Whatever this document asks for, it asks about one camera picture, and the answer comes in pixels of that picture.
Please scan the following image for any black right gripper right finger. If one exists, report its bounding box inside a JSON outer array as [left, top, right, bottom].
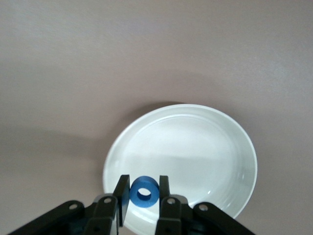
[[156, 175, 255, 235]]

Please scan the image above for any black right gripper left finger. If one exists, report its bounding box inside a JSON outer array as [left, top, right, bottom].
[[7, 174, 130, 235]]

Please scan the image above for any blue foam letter o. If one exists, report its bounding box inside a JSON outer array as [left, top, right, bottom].
[[129, 175, 161, 208]]

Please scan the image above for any beige plate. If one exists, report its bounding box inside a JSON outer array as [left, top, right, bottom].
[[102, 104, 258, 235]]

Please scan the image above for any brown table mat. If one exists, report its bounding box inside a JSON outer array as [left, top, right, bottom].
[[0, 0, 313, 235]]

